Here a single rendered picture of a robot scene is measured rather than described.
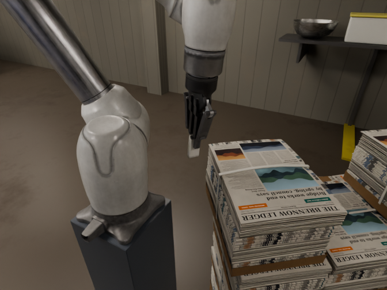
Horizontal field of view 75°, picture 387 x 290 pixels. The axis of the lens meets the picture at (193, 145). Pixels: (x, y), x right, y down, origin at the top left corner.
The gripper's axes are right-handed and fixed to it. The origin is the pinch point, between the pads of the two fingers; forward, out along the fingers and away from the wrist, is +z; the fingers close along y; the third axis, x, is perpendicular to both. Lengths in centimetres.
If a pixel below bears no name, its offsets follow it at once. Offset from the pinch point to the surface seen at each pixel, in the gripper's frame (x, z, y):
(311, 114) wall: -276, 107, 149
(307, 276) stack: -26, 34, -32
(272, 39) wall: -232, 22, 214
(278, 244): -14.5, 19.3, -25.4
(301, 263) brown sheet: -23.1, 28.1, -29.5
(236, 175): -12.2, 9.8, -6.1
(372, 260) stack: -45, 29, -38
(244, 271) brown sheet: -6.6, 29.2, -23.9
